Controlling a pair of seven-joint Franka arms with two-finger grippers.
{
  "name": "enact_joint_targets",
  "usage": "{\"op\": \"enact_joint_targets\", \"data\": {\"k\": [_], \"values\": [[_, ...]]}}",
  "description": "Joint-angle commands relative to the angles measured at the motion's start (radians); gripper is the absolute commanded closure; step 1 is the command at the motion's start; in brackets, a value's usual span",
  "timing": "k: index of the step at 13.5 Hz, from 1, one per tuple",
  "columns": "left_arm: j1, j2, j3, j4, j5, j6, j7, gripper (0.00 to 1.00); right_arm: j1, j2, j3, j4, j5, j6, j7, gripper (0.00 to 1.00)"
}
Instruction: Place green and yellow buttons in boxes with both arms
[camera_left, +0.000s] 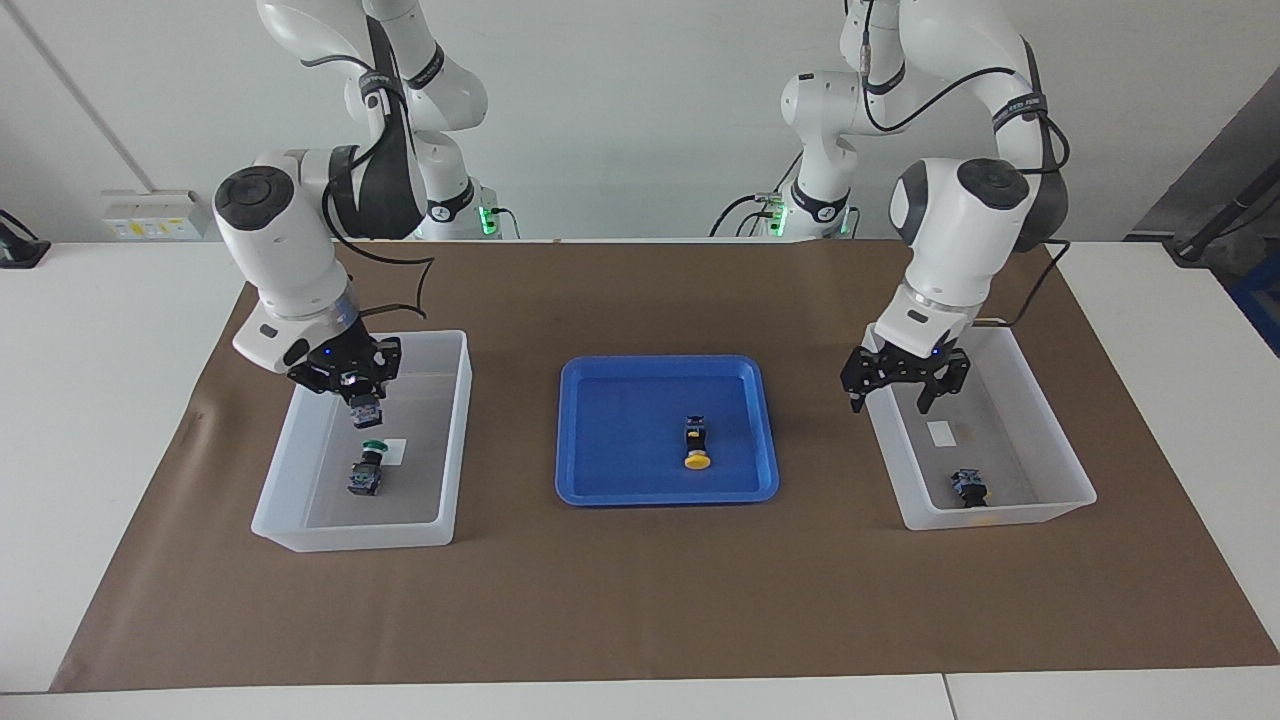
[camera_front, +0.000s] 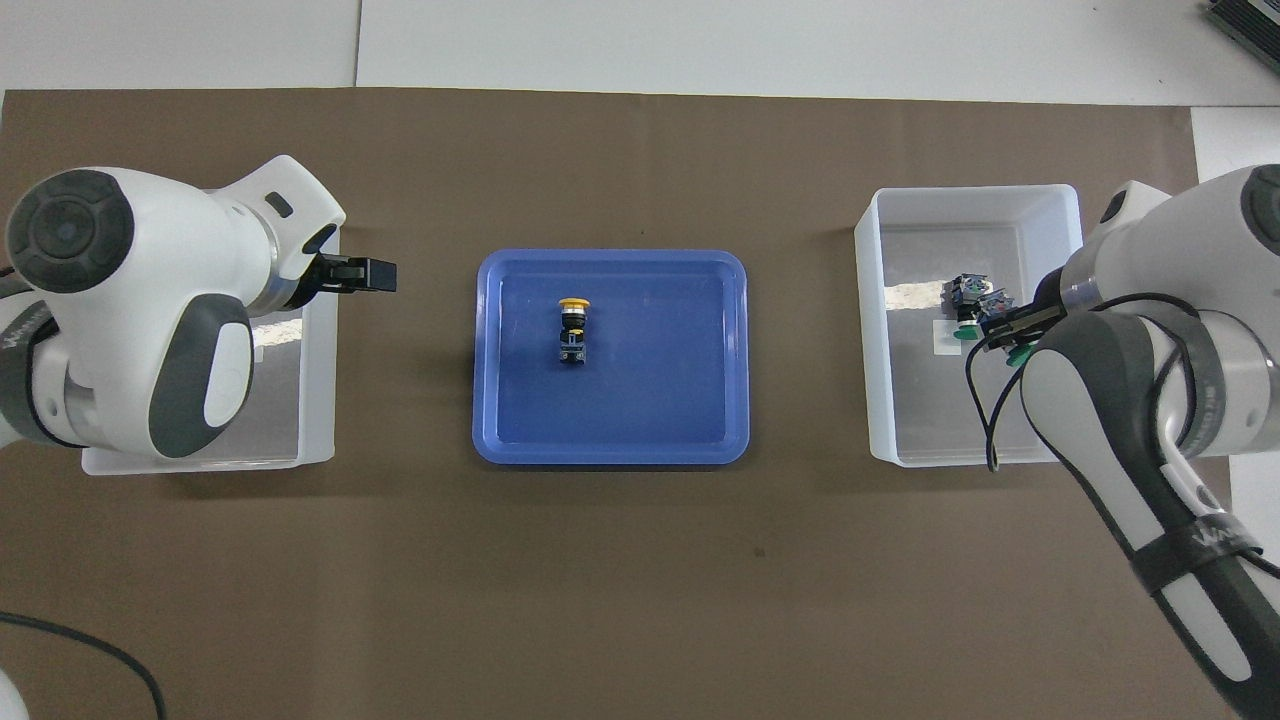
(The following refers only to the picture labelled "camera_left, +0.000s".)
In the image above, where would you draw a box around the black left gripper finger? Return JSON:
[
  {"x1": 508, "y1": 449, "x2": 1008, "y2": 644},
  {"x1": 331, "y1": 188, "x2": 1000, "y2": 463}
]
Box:
[
  {"x1": 840, "y1": 346, "x2": 887, "y2": 413},
  {"x1": 917, "y1": 349, "x2": 971, "y2": 415}
]

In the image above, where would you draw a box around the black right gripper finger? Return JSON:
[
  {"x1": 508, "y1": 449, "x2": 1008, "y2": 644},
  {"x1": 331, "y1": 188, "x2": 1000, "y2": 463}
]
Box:
[
  {"x1": 287, "y1": 361, "x2": 357, "y2": 404},
  {"x1": 369, "y1": 337, "x2": 403, "y2": 402}
]

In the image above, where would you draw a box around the translucent white plastic box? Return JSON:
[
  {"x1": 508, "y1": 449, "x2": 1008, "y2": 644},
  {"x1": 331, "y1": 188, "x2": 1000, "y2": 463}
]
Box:
[
  {"x1": 853, "y1": 318, "x2": 1098, "y2": 532},
  {"x1": 250, "y1": 330, "x2": 473, "y2": 554}
]

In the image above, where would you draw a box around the blue plastic tray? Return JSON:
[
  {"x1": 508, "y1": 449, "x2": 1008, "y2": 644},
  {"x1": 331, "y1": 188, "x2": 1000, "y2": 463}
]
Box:
[{"x1": 555, "y1": 354, "x2": 781, "y2": 507}]

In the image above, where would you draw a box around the black tripod stand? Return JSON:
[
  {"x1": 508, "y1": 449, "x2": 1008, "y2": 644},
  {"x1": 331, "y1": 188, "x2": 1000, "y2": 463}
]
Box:
[{"x1": 1165, "y1": 165, "x2": 1280, "y2": 266}]

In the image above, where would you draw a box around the blue crate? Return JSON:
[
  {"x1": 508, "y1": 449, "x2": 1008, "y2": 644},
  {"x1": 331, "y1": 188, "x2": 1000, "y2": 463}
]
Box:
[{"x1": 1228, "y1": 255, "x2": 1280, "y2": 356}]

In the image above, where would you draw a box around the brown paper mat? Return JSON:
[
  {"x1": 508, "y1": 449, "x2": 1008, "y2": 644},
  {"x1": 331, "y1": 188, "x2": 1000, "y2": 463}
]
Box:
[{"x1": 50, "y1": 238, "x2": 1280, "y2": 693}]

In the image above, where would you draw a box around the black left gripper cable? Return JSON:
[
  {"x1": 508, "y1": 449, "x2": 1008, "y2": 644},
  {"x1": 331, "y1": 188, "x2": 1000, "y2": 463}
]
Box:
[{"x1": 855, "y1": 0, "x2": 1073, "y2": 331}]

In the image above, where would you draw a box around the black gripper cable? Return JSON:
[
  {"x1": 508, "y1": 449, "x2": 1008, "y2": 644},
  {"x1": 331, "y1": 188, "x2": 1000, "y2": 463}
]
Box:
[
  {"x1": 300, "y1": 50, "x2": 436, "y2": 321},
  {"x1": 855, "y1": 0, "x2": 1073, "y2": 331}
]

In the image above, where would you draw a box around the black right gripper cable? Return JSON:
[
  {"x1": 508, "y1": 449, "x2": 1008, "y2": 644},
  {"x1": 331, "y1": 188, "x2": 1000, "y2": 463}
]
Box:
[{"x1": 300, "y1": 50, "x2": 436, "y2": 321}]

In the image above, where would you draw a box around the white wall power strip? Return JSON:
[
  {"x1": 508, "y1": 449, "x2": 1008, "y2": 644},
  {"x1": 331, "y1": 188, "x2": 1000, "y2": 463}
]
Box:
[{"x1": 100, "y1": 190, "x2": 213, "y2": 241}]

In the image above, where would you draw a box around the black device with cable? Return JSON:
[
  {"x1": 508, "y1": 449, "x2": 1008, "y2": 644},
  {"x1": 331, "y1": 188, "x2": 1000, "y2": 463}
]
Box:
[{"x1": 0, "y1": 208, "x2": 51, "y2": 269}]

